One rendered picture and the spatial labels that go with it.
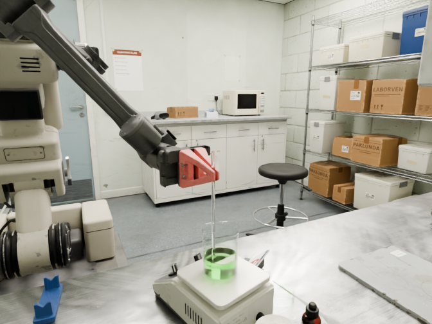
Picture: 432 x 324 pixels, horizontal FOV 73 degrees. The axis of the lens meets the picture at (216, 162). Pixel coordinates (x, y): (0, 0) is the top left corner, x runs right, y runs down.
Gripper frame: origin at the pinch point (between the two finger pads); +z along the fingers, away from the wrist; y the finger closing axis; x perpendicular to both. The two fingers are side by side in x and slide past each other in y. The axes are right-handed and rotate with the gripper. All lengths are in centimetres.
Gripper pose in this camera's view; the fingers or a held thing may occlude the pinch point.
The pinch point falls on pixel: (213, 175)
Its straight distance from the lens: 46.9
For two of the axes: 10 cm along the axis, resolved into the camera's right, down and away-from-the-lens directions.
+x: 0.0, 9.7, 2.2
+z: 6.1, 1.8, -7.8
